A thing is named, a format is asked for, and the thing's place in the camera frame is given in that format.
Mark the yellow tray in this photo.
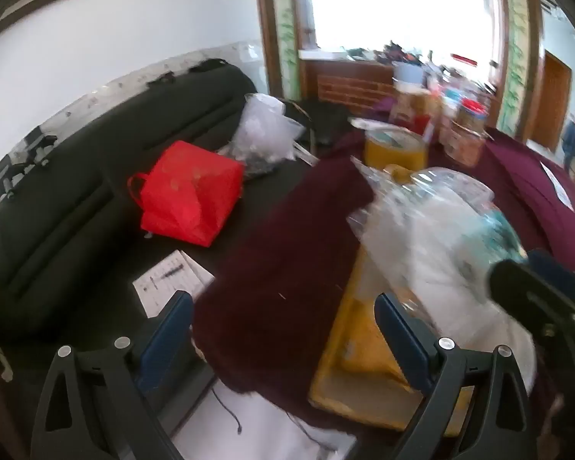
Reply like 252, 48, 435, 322
308, 244, 475, 438

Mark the red bag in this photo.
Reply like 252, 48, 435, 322
127, 140, 246, 248

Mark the wooden framed window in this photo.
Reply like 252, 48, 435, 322
254, 0, 542, 101

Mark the white paper slip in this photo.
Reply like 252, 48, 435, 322
539, 160, 575, 212

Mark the white printed paper sheet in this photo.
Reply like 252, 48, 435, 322
132, 250, 215, 319

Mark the white cloth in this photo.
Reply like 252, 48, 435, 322
172, 378, 360, 460

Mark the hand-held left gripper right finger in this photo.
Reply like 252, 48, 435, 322
374, 292, 540, 460

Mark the tan snack packet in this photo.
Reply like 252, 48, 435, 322
388, 81, 442, 135

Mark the black sofa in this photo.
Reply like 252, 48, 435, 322
0, 60, 346, 379

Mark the thin black cable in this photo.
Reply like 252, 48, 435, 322
211, 386, 243, 434

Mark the brown wooden door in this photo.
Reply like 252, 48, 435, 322
532, 50, 573, 154

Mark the windowsill clutter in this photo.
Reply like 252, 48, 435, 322
345, 43, 499, 87

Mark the white mask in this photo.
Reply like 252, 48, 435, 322
347, 165, 537, 389

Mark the maroon tablecloth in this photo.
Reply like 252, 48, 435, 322
192, 100, 575, 442

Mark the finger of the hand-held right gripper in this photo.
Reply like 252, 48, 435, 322
489, 248, 575, 360

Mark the bamboo print wall strip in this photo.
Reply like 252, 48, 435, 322
271, 0, 300, 99
501, 0, 530, 130

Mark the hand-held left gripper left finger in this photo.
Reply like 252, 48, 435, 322
29, 290, 195, 460

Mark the clear plastic bag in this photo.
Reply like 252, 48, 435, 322
218, 92, 306, 173

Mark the black bag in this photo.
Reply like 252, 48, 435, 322
287, 98, 353, 147

